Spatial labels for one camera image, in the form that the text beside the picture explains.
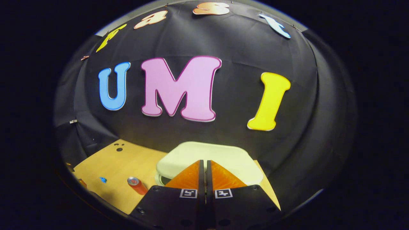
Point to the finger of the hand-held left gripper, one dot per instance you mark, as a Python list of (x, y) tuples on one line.
[(82, 183), (69, 166)]

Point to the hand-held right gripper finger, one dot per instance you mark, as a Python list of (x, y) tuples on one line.
[(209, 182), (201, 182)]

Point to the blue paper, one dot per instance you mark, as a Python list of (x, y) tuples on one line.
[(103, 180)]

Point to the pale green desktop garbage bin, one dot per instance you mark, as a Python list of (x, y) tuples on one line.
[(217, 156)]

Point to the red pop can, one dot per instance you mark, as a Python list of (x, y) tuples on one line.
[(138, 186)]

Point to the black backdrop cloth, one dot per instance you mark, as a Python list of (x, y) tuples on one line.
[(243, 95)]

